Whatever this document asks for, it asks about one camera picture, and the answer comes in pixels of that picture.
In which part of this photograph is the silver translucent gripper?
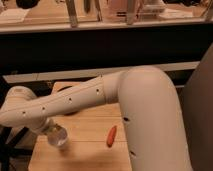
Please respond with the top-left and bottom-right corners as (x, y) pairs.
(43, 119), (68, 147)

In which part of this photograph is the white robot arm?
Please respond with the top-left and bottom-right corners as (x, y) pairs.
(0, 66), (193, 171)

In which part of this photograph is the wooden background shelf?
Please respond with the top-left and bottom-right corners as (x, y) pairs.
(0, 0), (213, 34)

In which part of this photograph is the grey chair back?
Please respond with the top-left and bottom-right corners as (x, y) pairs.
(181, 43), (213, 171)

